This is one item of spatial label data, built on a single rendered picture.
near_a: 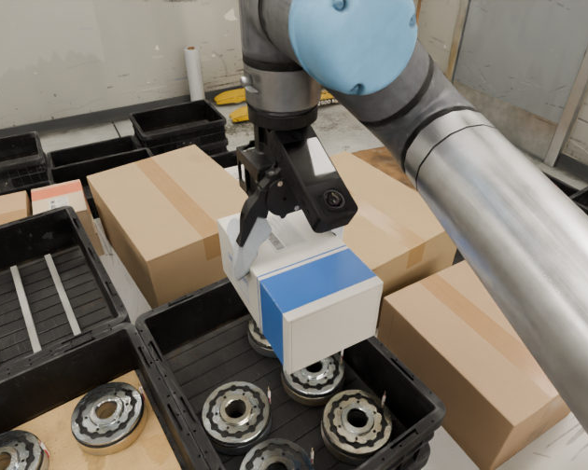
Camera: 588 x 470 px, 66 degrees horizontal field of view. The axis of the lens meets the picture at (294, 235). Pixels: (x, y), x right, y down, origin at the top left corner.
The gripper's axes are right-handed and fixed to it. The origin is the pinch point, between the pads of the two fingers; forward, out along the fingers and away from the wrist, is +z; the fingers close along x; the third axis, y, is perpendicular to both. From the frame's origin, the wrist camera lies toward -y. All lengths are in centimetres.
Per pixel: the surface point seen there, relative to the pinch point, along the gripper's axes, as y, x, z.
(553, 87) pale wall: 131, -256, 62
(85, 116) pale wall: 325, 3, 101
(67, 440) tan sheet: 9.1, 33.2, 27.8
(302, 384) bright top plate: -1.1, -1.1, 24.8
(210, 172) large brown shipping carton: 62, -9, 20
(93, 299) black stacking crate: 37, 25, 28
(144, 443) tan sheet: 3.2, 23.3, 27.8
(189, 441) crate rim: -5.4, 17.9, 17.9
